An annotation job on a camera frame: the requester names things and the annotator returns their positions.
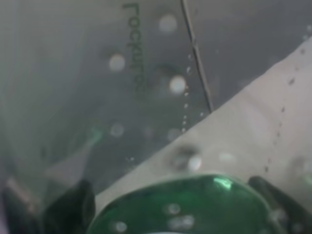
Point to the green transparent water bottle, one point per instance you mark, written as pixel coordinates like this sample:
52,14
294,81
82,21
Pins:
205,204

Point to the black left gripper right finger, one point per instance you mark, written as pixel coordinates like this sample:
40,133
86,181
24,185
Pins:
292,217

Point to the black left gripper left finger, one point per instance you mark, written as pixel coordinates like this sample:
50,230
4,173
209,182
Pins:
71,213

